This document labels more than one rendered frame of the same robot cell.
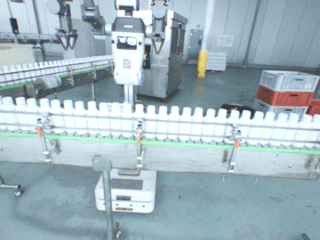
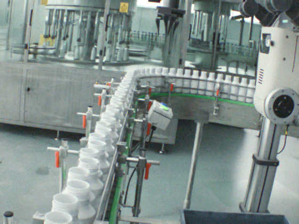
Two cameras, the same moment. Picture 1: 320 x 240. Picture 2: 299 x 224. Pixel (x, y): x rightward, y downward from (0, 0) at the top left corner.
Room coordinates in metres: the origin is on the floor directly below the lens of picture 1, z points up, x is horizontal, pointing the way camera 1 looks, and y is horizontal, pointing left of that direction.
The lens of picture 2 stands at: (0.95, -1.34, 1.40)
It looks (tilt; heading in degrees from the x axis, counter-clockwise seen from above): 12 degrees down; 89
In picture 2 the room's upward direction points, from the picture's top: 7 degrees clockwise
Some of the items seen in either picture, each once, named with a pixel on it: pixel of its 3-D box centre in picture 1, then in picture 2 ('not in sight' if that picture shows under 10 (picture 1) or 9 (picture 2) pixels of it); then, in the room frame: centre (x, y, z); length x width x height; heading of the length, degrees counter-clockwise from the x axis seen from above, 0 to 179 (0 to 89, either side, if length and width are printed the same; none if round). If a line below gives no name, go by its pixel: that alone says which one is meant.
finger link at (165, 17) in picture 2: (158, 44); (171, 23); (1.02, 0.03, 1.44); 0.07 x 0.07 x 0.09; 0
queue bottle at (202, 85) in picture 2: not in sight; (202, 82); (1.35, 1.49, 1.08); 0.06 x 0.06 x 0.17
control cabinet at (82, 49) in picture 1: (76, 50); not in sight; (6.59, 2.88, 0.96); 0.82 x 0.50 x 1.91; 162
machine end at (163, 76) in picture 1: (155, 56); not in sight; (5.37, 0.22, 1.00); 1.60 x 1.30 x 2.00; 162
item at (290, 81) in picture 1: (287, 80); not in sight; (2.81, -1.85, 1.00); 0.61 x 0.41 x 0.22; 97
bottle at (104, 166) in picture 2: (266, 128); (94, 178); (0.87, -0.54, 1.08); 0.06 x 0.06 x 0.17
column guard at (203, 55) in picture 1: (202, 63); not in sight; (8.47, -1.70, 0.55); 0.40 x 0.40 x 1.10; 0
